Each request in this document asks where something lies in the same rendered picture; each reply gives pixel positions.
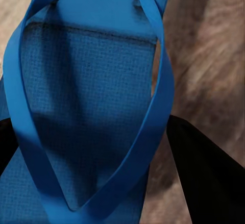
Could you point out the sandal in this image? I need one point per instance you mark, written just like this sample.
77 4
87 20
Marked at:
77 85

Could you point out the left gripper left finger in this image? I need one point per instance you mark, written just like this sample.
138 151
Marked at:
8 143

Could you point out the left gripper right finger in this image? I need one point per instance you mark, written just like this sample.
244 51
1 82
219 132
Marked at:
213 182

